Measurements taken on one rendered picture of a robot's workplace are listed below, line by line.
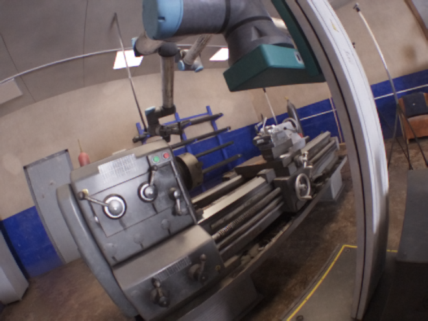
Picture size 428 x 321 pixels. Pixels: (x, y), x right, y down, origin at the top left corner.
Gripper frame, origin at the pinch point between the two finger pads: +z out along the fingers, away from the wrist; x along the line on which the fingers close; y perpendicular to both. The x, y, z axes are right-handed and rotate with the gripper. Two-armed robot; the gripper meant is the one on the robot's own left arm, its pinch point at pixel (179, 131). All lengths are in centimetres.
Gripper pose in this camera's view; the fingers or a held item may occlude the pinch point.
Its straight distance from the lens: 126.6
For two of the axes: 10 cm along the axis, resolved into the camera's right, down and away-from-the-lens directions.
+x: 6.3, -3.6, 6.9
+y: -1.0, -9.2, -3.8
